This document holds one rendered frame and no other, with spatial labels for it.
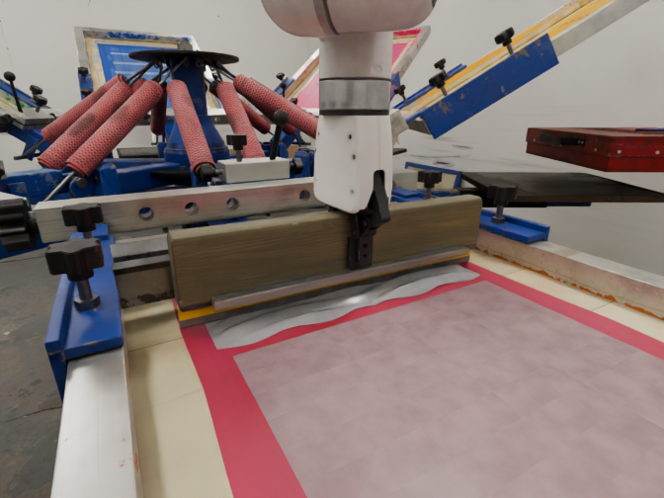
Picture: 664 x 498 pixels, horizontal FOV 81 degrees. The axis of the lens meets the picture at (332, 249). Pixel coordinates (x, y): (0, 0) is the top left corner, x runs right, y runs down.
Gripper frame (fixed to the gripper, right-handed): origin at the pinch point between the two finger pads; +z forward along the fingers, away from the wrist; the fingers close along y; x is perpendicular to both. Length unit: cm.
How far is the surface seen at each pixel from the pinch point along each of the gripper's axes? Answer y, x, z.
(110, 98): -83, -21, -18
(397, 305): 5.9, 2.8, 5.9
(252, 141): -54, 6, -9
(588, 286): 14.6, 25.8, 5.0
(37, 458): -105, -64, 101
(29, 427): -124, -68, 101
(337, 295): 1.1, -2.5, 5.5
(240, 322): 1.3, -14.4, 5.6
